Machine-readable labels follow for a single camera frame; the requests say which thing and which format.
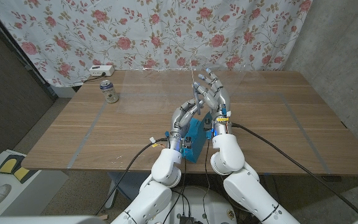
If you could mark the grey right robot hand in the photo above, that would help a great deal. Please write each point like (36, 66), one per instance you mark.
(220, 99)

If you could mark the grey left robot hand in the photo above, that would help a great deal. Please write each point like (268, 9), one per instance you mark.
(178, 124)

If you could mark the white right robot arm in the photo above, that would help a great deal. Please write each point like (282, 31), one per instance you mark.
(244, 186)

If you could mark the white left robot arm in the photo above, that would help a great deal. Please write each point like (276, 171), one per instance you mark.
(157, 196)

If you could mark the blue folded paper card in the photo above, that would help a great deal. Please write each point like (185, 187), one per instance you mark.
(199, 137)

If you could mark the silver beverage can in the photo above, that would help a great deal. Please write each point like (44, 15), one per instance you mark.
(109, 92)

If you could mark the grey stool with white legs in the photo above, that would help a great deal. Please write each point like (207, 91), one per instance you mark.
(129, 186)

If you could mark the white robot torso base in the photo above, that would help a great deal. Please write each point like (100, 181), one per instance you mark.
(210, 205)

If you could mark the white power strip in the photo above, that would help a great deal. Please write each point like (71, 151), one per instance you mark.
(101, 70)

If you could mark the floral rose backdrop cloth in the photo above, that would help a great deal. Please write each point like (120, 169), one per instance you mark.
(135, 34)

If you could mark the grey table leg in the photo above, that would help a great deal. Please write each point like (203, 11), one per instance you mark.
(275, 186)

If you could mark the white floor platform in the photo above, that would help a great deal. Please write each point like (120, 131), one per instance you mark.
(41, 186)

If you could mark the yellow black foot pedal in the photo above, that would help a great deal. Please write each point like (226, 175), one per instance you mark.
(10, 166)

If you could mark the black door frame strip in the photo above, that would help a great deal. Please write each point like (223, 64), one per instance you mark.
(26, 59)

